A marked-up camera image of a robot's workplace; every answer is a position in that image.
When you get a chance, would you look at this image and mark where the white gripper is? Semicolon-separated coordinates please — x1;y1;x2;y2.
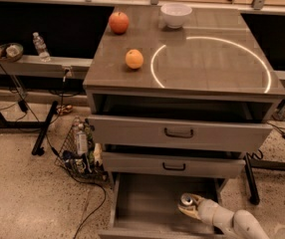
178;194;234;228

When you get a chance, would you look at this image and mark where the redbull can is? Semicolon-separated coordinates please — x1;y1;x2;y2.
180;193;194;206

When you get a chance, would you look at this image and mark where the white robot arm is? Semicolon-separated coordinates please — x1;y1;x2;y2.
178;193;270;239

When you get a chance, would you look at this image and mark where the middle grey drawer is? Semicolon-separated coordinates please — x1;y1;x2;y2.
103;152;245;178

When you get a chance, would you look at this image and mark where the grey drawer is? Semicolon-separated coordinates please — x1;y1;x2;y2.
89;115;272;152
103;152;245;178
99;173;226;239

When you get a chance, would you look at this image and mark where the bottom grey drawer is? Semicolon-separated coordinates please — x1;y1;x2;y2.
99;173;226;239

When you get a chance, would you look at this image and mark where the top grey drawer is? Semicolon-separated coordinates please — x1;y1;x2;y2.
89;115;272;152

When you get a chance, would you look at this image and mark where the grey drawer cabinet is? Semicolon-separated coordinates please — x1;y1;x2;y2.
83;5;285;181

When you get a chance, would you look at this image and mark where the black table leg right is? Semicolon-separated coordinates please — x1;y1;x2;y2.
244;153;285;205

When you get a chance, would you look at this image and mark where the black table leg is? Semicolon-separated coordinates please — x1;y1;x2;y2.
0;101;58;155
244;153;285;205

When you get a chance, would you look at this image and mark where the orange fruit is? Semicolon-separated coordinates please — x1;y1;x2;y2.
126;49;143;70

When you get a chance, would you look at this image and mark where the white bowl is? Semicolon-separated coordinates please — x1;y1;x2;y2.
160;3;192;29

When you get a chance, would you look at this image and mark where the red apple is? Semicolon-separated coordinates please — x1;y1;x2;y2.
109;12;130;35

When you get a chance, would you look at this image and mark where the black table leg left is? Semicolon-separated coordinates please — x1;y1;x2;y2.
0;101;58;155

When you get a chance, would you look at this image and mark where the grey side shelf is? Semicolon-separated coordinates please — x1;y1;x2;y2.
0;55;92;80

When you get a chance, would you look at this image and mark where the clear water bottle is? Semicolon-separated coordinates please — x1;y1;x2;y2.
33;32;51;62

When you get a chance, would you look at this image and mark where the small bowl with items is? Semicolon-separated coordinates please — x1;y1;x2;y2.
0;43;24;62

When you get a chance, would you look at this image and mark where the wire basket with items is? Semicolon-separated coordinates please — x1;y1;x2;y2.
58;117;108;182

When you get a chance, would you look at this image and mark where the black floor cable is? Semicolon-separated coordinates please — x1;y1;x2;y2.
0;52;108;239

